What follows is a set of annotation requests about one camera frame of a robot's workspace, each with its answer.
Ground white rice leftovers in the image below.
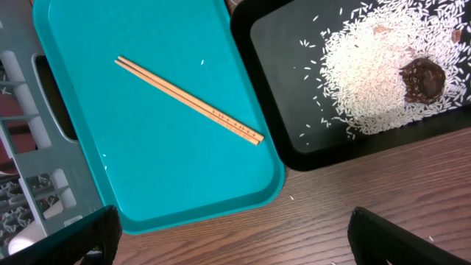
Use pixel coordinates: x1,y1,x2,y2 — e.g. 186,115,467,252
319,0,470,138

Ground teal serving tray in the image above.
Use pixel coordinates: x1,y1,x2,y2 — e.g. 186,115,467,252
33,0,285,234

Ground white paper cup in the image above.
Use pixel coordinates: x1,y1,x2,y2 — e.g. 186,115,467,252
7,202,63,255

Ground wooden chopstick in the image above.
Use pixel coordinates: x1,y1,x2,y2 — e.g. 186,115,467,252
113,59,261,146
116,55,265,143

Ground black tray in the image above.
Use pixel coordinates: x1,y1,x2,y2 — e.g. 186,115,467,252
230,0,470,171

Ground grey plastic dish rack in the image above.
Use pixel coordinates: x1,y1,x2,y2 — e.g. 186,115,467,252
1,1,103,257

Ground brown food chunk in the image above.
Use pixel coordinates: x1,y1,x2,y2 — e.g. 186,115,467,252
400,57,446,105

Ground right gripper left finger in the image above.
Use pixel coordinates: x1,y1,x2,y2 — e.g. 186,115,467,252
1,205,122,265

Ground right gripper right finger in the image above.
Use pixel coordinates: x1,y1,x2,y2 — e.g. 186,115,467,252
347,207,470,265

